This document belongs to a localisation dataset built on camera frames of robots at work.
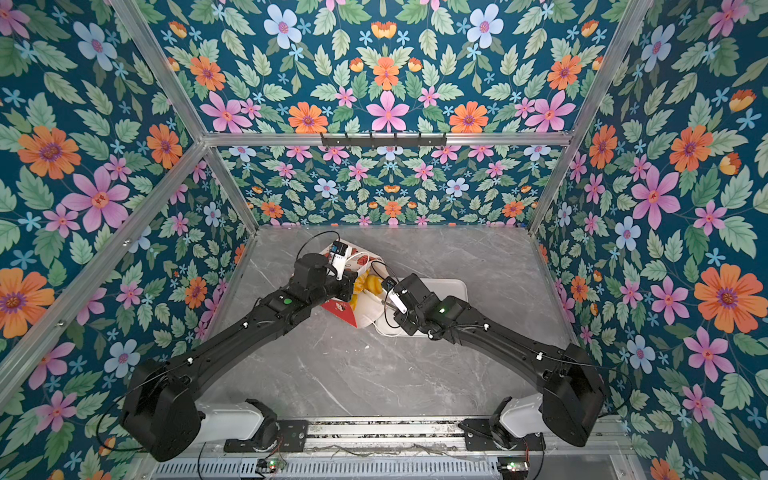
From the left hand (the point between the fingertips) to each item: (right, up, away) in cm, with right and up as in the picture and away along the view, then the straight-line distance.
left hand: (361, 267), depth 79 cm
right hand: (+12, -11, +2) cm, 16 cm away
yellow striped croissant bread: (+2, -6, +14) cm, 15 cm away
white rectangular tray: (+8, -13, -12) cm, 19 cm away
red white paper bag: (+1, -13, +16) cm, 21 cm away
